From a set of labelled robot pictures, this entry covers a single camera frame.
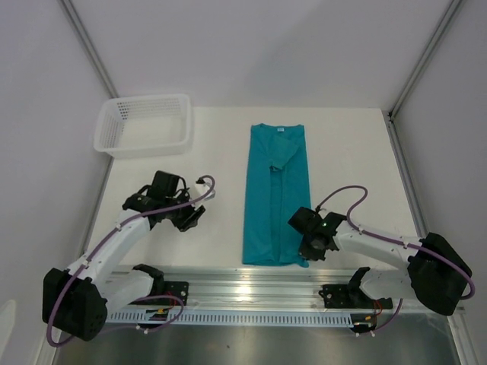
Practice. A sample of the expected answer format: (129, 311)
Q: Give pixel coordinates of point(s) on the right aluminium frame post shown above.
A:
(432, 45)

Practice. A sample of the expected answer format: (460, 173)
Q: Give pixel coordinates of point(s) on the aluminium frame post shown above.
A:
(88, 47)
(432, 45)

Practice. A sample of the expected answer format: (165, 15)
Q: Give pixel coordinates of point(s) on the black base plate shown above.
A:
(342, 296)
(179, 289)

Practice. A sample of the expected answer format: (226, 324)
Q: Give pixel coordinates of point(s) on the aluminium mounting rail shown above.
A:
(256, 288)

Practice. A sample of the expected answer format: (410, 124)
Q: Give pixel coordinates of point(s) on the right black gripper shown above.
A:
(309, 254)

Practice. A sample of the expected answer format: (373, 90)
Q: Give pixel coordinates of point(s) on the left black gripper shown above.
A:
(191, 219)

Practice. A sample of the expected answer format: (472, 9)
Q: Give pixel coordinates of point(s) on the left aluminium frame post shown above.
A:
(88, 47)

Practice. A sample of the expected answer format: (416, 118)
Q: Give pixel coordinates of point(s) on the right aluminium side rail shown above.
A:
(418, 218)

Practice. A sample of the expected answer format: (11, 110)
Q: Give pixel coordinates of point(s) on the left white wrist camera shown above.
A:
(204, 189)

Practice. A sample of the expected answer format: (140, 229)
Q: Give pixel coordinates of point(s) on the white slotted cable duct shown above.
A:
(313, 319)

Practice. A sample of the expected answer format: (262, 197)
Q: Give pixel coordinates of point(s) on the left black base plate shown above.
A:
(179, 289)

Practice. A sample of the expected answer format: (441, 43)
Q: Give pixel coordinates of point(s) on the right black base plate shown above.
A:
(342, 296)

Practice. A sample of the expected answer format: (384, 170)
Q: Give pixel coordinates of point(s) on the white perforated plastic basket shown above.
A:
(145, 126)

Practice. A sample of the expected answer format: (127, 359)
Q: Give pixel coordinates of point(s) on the teal t shirt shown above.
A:
(277, 185)

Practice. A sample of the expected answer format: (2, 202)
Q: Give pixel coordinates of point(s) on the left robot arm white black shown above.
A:
(78, 299)

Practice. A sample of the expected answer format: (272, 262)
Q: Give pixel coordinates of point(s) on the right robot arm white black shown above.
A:
(425, 269)

